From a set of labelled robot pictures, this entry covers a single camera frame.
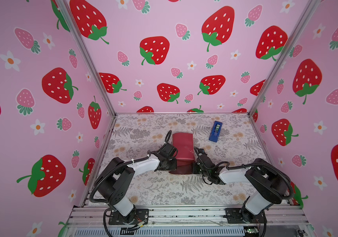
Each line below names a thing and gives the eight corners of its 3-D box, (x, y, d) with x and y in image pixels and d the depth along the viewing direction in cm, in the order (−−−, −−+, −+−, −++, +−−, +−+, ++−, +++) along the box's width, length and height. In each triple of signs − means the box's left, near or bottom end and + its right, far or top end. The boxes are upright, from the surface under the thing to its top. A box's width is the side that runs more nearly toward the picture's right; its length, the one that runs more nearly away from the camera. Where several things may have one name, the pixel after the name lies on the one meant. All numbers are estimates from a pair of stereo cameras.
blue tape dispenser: (208, 140, 107) (210, 134, 101) (211, 126, 116) (213, 120, 110) (217, 142, 106) (219, 136, 100) (220, 128, 114) (222, 122, 108)
